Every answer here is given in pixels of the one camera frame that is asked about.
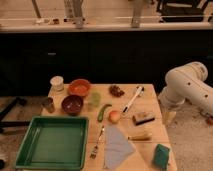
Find dark maroon bowl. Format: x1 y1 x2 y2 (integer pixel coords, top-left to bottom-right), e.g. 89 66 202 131
61 95 83 115

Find green plastic tray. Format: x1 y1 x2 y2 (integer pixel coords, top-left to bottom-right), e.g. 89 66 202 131
15 116 89 171

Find grey blue cloth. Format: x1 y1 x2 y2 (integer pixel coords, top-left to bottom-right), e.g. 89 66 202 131
104 125 135 170

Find light green plastic cup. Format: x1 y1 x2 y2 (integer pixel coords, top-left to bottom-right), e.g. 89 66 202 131
88 92 101 110

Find dark red grape bunch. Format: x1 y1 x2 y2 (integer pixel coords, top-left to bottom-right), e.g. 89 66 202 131
109 85 125 97

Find green sponge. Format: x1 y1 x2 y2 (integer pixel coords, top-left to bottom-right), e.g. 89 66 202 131
153 144 170 171

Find orange peach fruit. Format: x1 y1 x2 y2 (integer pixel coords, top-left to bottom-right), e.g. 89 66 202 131
108 110 121 124

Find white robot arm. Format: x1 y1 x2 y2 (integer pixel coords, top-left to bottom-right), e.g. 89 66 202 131
158 62 213 125

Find orange bowl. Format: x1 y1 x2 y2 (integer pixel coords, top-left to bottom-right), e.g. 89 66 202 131
68 79 91 97

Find metal fork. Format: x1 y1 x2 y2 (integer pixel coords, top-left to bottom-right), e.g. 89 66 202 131
90 126 105 159

